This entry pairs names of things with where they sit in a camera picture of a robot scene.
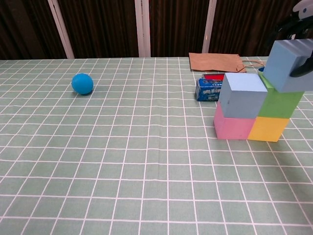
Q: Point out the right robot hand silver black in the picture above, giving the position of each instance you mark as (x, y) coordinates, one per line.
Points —
(302, 23)

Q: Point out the blue foam cube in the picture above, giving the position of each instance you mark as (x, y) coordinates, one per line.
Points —
(242, 102)
(278, 68)

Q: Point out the green foam cube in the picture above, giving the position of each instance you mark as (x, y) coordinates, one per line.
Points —
(278, 105)

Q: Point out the yellow foam cube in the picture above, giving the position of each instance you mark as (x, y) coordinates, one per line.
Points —
(267, 129)

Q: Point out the pink foam cube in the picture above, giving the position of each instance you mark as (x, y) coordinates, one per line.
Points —
(232, 128)

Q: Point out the brown paper bag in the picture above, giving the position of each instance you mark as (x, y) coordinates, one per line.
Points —
(212, 62)

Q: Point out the red flat box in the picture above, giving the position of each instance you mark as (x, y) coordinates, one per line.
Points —
(214, 77)

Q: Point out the blue cookie box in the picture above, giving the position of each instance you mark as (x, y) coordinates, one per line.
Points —
(207, 91)

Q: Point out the dark brown curtain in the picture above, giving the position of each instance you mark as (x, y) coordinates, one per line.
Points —
(102, 27)

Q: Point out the green checked tablecloth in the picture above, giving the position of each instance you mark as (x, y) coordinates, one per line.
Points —
(122, 159)

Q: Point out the blue ball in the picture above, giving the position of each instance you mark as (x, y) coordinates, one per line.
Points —
(82, 84)

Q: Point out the white frame post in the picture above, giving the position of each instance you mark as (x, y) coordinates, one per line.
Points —
(208, 27)
(142, 29)
(61, 29)

